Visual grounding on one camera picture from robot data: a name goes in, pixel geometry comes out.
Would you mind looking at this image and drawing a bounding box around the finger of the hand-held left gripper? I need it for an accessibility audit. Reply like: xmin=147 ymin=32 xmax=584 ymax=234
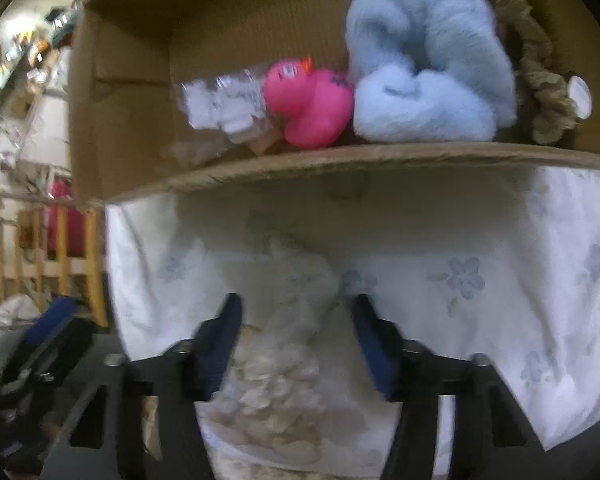
xmin=0 ymin=296 xmax=98 ymax=386

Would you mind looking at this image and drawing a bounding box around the cardboard box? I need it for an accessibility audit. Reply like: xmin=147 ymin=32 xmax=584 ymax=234
xmin=69 ymin=0 xmax=600 ymax=211

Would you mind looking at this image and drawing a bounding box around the pink rubber duck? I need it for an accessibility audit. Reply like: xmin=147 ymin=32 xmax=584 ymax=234
xmin=263 ymin=56 xmax=356 ymax=150

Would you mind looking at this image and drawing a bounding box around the cream ruffled scrunchie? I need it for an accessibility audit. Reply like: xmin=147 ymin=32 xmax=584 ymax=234
xmin=220 ymin=325 xmax=331 ymax=456

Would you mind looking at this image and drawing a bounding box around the light blue fluffy scrunchie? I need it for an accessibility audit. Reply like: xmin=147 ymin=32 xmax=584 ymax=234
xmin=345 ymin=0 xmax=520 ymax=143

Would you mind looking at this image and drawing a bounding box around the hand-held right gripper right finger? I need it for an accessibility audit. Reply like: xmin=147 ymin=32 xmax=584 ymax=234
xmin=351 ymin=294 xmax=551 ymax=480

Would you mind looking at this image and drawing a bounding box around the wooden chair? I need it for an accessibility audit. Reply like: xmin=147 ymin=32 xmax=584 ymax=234
xmin=0 ymin=205 xmax=108 ymax=326

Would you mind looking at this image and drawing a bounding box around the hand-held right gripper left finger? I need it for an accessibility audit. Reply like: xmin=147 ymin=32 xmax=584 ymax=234
xmin=45 ymin=292 xmax=243 ymax=480

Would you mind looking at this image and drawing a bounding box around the pink bag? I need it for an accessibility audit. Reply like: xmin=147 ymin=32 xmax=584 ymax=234
xmin=45 ymin=180 xmax=88 ymax=256

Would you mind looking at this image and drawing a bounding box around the tan scrunchie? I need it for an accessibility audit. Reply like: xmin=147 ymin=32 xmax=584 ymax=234
xmin=495 ymin=0 xmax=581 ymax=145

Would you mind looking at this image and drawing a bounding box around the white floral cloth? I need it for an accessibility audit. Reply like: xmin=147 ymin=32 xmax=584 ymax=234
xmin=105 ymin=165 xmax=600 ymax=480

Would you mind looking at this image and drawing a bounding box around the clear plastic packet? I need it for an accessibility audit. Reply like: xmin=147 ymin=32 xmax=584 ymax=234
xmin=180 ymin=67 xmax=286 ymax=156

